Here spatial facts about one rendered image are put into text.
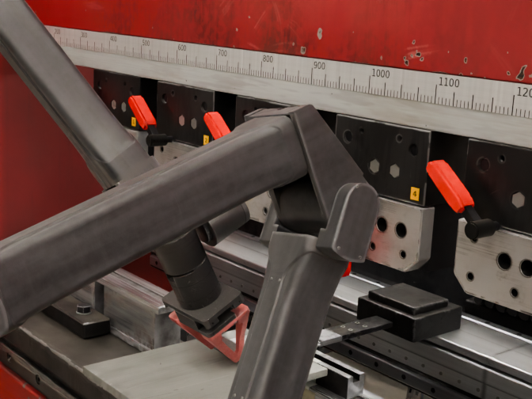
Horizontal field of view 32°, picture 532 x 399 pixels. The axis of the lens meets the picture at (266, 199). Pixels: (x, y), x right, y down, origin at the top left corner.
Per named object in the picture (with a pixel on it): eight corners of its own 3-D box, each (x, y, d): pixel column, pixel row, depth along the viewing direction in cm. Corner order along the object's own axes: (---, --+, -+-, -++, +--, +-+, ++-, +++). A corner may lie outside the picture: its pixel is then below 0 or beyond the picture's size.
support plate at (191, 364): (82, 373, 117) (82, 366, 117) (244, 333, 134) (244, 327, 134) (158, 427, 104) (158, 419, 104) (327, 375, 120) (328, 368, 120)
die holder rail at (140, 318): (25, 281, 189) (25, 237, 187) (52, 277, 193) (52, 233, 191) (157, 361, 151) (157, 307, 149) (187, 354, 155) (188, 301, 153)
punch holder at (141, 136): (90, 164, 159) (91, 68, 155) (133, 160, 164) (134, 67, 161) (136, 180, 148) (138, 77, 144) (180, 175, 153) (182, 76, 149)
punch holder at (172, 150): (153, 185, 144) (154, 80, 140) (197, 180, 149) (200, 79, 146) (208, 204, 133) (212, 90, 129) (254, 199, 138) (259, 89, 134)
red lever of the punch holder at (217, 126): (203, 109, 124) (235, 164, 120) (227, 108, 127) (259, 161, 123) (198, 118, 125) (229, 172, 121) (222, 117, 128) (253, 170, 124)
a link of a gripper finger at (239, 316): (235, 332, 125) (211, 279, 121) (267, 349, 120) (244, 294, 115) (198, 362, 122) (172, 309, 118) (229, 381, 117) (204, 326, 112)
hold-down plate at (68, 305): (10, 292, 182) (10, 278, 181) (36, 288, 185) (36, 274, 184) (83, 340, 159) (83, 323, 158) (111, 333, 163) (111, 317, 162)
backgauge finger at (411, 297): (283, 338, 134) (284, 305, 133) (403, 307, 151) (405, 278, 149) (339, 365, 125) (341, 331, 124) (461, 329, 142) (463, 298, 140)
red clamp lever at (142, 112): (127, 93, 139) (153, 141, 135) (150, 93, 142) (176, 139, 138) (123, 101, 140) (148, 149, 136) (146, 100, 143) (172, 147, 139)
